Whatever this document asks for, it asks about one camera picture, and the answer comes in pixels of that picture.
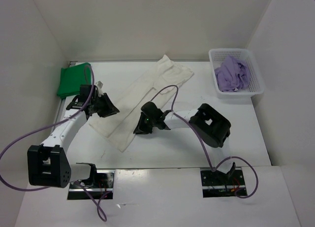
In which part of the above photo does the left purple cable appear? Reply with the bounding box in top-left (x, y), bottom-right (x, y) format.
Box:
top-left (0, 64), bottom-right (111, 222)

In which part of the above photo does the white plastic basket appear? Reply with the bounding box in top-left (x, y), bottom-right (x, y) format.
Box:
top-left (208, 48), bottom-right (264, 99)

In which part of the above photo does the white t shirt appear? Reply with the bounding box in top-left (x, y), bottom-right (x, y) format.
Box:
top-left (88, 55), bottom-right (194, 152)

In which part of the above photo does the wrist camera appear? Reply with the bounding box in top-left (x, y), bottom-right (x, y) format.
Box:
top-left (78, 81), bottom-right (103, 103)
top-left (141, 101), bottom-right (163, 119)

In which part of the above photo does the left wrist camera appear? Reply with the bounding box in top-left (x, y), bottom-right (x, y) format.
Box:
top-left (78, 81), bottom-right (103, 103)

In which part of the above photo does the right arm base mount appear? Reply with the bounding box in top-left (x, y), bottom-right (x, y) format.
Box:
top-left (200, 168), bottom-right (248, 198)

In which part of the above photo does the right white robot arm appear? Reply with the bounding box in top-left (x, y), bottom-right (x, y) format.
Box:
top-left (133, 102), bottom-right (236, 184)

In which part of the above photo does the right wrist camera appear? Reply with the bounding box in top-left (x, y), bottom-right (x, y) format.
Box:
top-left (141, 101), bottom-right (163, 119)

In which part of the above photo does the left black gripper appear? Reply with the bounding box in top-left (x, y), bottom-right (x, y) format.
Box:
top-left (91, 93), bottom-right (120, 118)

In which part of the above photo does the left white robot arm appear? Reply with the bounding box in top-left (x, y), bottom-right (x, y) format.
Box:
top-left (27, 93), bottom-right (120, 188)

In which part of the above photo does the green t shirt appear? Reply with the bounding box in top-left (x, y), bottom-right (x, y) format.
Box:
top-left (57, 63), bottom-right (92, 99)

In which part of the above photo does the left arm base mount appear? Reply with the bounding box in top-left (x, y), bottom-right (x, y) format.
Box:
top-left (67, 170), bottom-right (115, 200)

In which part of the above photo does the lavender t shirt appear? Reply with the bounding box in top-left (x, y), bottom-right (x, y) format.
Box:
top-left (214, 55), bottom-right (251, 92)

